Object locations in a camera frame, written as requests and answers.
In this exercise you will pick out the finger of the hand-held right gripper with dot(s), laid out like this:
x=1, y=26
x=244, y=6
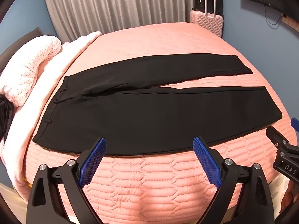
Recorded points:
x=295, y=125
x=280, y=142

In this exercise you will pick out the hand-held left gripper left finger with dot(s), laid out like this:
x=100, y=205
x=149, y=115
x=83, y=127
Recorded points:
x=93, y=161

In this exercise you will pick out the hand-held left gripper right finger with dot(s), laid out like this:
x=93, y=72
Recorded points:
x=208, y=161

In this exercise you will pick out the black pants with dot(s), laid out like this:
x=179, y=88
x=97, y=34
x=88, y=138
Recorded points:
x=140, y=121

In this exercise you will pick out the person's right hand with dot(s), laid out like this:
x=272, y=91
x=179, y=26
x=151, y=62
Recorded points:
x=292, y=193

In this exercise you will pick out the white leaf-print sheet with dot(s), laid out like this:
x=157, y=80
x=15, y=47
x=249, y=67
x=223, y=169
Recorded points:
x=276, y=191

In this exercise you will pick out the pink quilted bedspread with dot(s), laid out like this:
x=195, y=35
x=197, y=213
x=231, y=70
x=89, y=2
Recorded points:
x=151, y=179

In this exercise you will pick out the black cloth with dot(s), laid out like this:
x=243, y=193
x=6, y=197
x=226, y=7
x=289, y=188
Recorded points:
x=4, y=116

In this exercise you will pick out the light pink blanket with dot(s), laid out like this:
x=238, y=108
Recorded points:
x=67, y=53

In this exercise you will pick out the pink hard-shell suitcase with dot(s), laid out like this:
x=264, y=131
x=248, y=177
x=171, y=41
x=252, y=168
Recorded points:
x=208, y=23

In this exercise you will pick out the dark grey headboard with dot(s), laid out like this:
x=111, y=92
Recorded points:
x=14, y=49

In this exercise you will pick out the grey curtain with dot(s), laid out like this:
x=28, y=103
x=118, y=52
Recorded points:
x=116, y=2

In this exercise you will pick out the wall socket strip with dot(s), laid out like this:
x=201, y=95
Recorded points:
x=292, y=23

